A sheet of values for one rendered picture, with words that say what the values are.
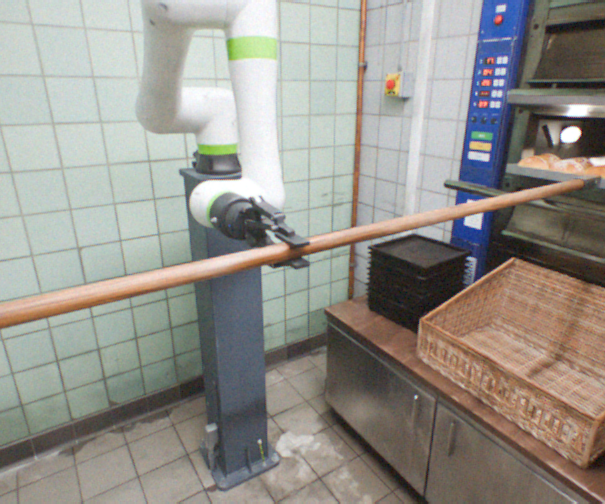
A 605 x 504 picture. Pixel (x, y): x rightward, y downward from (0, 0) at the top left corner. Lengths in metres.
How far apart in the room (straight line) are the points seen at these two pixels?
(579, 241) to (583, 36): 0.63
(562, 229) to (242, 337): 1.16
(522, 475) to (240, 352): 0.93
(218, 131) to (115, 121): 0.57
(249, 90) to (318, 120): 1.18
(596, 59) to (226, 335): 1.44
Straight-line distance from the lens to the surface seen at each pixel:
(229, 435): 1.80
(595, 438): 1.32
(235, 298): 1.49
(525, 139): 1.75
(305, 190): 2.19
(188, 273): 0.65
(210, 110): 1.35
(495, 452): 1.43
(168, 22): 1.02
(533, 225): 1.75
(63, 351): 2.05
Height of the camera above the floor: 1.45
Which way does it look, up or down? 21 degrees down
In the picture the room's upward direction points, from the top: straight up
